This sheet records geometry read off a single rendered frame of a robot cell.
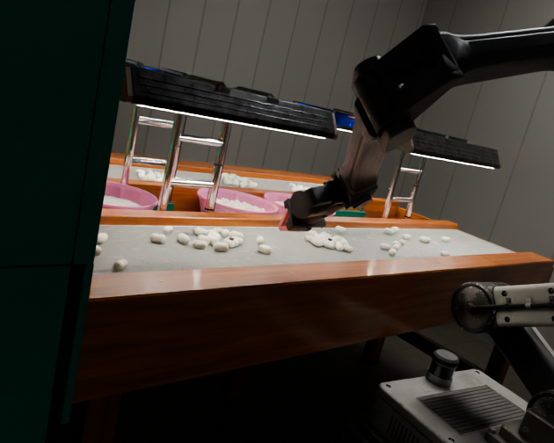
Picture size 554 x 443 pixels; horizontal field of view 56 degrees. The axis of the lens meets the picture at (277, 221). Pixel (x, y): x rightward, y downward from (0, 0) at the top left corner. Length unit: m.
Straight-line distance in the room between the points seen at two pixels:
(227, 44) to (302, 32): 0.52
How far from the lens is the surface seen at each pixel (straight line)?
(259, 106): 1.29
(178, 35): 3.12
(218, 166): 1.47
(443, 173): 3.69
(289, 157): 3.57
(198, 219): 1.41
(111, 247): 1.16
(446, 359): 1.52
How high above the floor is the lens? 1.13
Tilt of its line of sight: 13 degrees down
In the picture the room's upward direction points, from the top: 14 degrees clockwise
